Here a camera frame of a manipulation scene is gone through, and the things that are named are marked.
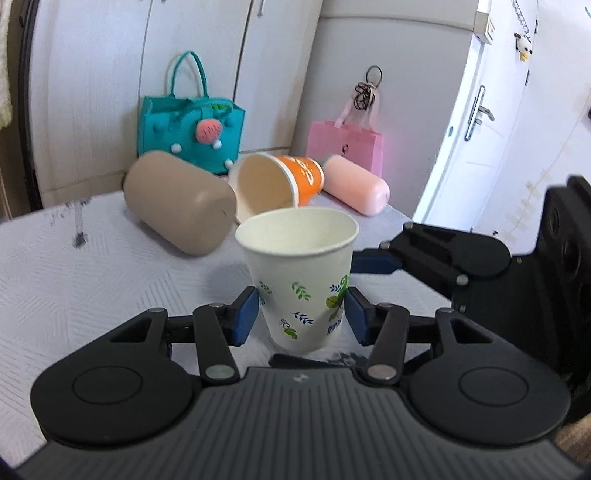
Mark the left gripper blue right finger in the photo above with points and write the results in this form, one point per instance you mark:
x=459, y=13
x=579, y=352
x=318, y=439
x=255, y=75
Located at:
x=383, y=326

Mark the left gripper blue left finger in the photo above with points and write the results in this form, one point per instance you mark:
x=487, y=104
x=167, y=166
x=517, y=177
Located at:
x=218, y=326

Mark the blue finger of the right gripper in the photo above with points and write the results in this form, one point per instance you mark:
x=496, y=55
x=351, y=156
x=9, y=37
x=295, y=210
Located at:
x=375, y=261

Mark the white paper cup green print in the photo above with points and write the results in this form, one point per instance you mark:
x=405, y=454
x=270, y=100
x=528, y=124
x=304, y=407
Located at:
x=300, y=260

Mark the pink tumbler cup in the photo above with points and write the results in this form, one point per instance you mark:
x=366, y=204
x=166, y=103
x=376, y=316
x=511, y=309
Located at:
x=354, y=186

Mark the taupe tumbler cup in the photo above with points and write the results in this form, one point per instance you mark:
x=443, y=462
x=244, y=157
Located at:
x=189, y=207

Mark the orange paper cup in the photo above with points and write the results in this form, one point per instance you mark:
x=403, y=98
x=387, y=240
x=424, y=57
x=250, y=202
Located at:
x=263, y=182

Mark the pink paper gift bag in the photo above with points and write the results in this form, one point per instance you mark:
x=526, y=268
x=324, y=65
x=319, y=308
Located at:
x=363, y=146

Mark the teal felt handbag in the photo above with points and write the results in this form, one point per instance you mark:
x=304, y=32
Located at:
x=204, y=131

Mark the grey wardrobe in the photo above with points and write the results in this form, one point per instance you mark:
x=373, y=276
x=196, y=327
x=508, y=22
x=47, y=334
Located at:
x=86, y=66

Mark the white door with handle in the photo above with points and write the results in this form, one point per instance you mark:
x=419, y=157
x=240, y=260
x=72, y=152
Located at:
x=501, y=194

